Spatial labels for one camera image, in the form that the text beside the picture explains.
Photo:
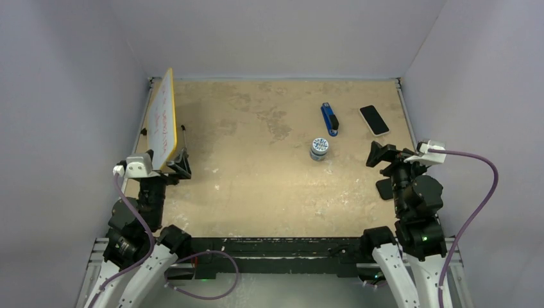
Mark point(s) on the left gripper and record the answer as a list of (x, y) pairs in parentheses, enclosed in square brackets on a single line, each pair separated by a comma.
[(180, 165)]

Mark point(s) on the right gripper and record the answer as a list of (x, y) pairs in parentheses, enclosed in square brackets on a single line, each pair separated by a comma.
[(390, 153)]

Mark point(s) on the white phone case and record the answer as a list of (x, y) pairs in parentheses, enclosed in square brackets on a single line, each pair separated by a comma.
[(374, 120)]

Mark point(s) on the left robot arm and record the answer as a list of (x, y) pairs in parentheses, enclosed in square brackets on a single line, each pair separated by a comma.
[(139, 248)]

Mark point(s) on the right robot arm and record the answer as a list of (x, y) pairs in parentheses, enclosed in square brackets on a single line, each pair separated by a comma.
[(412, 257)]

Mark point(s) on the black square pad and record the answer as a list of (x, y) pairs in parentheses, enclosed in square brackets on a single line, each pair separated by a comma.
[(384, 188)]

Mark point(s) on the yellow framed whiteboard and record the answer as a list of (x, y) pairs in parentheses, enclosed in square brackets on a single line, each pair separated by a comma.
[(162, 107)]

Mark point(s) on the metal whiteboard stand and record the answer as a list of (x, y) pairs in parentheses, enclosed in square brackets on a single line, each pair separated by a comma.
[(184, 138)]

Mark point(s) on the blue stapler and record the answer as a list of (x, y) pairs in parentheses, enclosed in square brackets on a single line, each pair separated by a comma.
[(330, 119)]

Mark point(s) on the blue white jar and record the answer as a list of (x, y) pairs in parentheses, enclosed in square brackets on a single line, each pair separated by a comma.
[(319, 149)]

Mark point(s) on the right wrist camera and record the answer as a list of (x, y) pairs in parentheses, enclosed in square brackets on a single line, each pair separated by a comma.
[(425, 153)]

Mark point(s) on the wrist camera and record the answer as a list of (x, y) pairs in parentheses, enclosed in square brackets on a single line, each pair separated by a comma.
[(425, 153), (138, 165)]

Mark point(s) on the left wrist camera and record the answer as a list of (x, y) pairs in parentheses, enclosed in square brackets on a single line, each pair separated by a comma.
[(138, 165)]

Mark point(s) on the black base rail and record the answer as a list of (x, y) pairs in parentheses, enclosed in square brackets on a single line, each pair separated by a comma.
[(206, 257)]

